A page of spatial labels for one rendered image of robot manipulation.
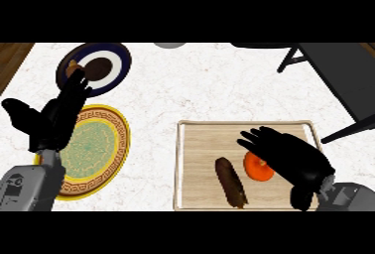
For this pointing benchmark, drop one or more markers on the grey round object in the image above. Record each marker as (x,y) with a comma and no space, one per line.
(168,45)

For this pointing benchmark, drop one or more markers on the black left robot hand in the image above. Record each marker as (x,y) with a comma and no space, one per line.
(57,114)

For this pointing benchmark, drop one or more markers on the brown wooden surface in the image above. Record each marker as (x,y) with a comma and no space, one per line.
(10,59)

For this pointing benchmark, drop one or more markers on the brown cupcake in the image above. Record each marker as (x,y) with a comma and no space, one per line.
(94,68)

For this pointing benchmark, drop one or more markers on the pale wooden tray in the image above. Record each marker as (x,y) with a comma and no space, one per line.
(243,165)

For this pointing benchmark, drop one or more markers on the orange squash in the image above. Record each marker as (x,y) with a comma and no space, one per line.
(255,168)

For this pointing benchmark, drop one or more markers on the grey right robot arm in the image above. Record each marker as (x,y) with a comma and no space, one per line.
(344,195)

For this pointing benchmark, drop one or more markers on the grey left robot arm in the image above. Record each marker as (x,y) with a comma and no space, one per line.
(29,183)

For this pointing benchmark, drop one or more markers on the brown elongated vegetable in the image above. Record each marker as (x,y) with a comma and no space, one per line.
(230,183)

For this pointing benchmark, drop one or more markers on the yellow rimmed patterned plate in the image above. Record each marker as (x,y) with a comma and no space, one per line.
(97,152)

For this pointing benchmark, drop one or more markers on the dark blue white plate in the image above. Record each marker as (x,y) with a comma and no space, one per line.
(109,66)

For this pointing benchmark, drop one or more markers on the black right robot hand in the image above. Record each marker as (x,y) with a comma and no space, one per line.
(292,155)

